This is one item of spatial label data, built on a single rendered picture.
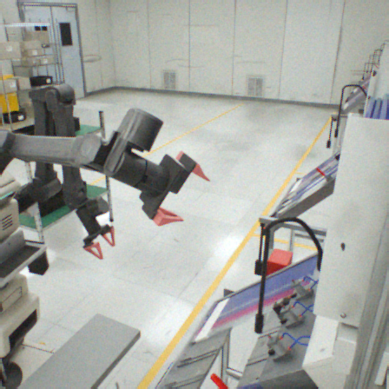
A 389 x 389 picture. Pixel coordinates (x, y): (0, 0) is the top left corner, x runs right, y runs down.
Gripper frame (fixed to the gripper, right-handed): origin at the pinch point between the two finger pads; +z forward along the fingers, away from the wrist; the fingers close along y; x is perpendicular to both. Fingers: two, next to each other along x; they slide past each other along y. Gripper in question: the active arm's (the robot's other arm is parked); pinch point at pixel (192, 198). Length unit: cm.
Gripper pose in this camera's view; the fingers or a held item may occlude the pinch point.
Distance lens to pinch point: 77.9
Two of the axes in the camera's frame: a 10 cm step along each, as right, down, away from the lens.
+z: 6.8, 3.3, 6.5
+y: -5.4, 8.3, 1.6
